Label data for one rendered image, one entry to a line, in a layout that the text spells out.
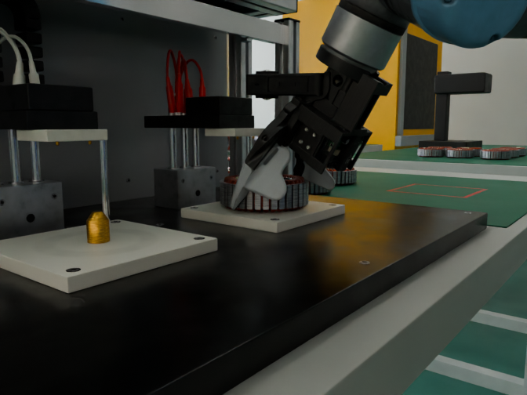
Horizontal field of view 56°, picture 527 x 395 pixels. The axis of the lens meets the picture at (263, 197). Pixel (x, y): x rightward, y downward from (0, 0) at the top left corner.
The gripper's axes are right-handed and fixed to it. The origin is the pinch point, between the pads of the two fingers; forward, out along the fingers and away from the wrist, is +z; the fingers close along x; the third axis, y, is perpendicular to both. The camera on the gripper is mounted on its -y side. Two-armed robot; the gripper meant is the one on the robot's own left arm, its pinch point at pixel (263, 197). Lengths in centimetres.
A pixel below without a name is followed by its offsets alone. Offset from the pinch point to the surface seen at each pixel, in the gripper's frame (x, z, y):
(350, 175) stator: 50, 9, -11
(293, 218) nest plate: -4.4, -2.8, 7.2
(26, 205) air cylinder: -24.5, 5.2, -10.7
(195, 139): 1.9, 1.0, -15.6
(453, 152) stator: 158, 14, -20
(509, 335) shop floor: 172, 69, 39
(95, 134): -22.6, -6.1, -6.0
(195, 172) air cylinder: -0.3, 3.7, -11.5
